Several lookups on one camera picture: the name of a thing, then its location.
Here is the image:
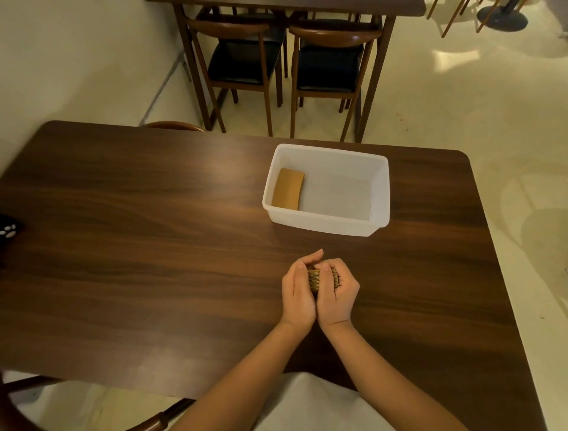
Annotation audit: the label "person's right forearm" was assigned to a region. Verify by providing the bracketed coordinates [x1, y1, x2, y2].
[318, 320, 469, 431]

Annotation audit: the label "person's right hand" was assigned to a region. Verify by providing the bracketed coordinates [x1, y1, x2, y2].
[313, 258, 360, 336]

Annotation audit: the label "dark wooden chair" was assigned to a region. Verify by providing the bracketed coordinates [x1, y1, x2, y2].
[0, 371, 197, 431]

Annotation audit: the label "curved wooden chair back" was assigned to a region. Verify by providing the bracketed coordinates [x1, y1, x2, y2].
[141, 121, 207, 133]

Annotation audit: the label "light wooden chair legs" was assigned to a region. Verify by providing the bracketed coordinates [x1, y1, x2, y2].
[426, 0, 529, 39]

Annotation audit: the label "brown cardboard piece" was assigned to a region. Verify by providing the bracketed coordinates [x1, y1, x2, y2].
[272, 168, 305, 211]

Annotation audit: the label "black round stand base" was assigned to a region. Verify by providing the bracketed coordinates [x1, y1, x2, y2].
[477, 0, 529, 33]

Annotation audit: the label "person's left hand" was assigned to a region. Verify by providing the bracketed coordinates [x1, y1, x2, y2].
[281, 249, 325, 334]

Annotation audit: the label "dark wooden dining table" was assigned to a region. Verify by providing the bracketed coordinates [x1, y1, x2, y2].
[146, 0, 427, 144]

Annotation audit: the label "person's left forearm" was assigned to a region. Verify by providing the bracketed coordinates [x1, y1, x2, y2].
[170, 320, 317, 431]

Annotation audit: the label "stack of brown cardboard pieces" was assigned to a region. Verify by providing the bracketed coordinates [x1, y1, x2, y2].
[307, 268, 341, 294]

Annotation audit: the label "white plastic container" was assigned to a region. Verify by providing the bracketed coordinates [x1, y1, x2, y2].
[262, 143, 391, 238]

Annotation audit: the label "wooden chair with black seat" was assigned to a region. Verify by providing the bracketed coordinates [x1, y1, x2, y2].
[186, 6, 287, 137]
[288, 15, 383, 143]

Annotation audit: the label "person's white garment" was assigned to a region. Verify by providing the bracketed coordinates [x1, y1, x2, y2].
[251, 372, 396, 431]

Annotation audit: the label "black object with paw print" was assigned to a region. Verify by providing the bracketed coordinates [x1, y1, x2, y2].
[0, 213, 24, 243]

